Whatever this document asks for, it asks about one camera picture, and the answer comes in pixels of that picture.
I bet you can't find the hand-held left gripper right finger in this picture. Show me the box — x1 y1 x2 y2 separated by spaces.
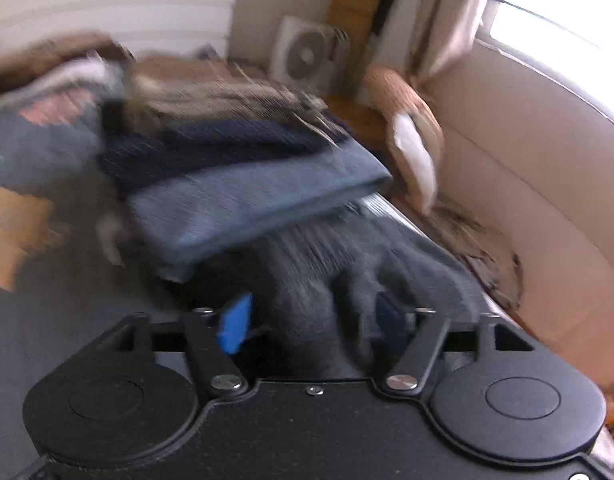
372 290 548 399

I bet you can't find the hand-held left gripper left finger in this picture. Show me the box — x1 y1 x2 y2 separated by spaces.
93 291 258 399

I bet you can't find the dark grey garment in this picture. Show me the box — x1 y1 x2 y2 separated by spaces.
251 199 489 382

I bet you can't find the blue-grey folded garment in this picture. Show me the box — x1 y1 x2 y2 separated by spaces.
126 144 394 282

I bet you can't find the grey quilted printed bedspread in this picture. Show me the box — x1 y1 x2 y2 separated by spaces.
0 95 268 466

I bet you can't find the navy folded garment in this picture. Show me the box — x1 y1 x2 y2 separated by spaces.
99 119 359 197

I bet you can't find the khaki folded garment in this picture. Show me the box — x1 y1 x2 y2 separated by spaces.
123 56 332 132

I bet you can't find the white box fan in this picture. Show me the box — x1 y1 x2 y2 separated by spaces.
268 14 351 92

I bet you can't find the beige curtain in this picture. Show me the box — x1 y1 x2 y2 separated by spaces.
406 0 494 82

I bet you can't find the white headboard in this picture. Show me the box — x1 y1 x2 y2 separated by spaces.
0 0 239 63

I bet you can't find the window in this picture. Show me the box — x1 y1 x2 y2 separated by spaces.
476 0 614 133

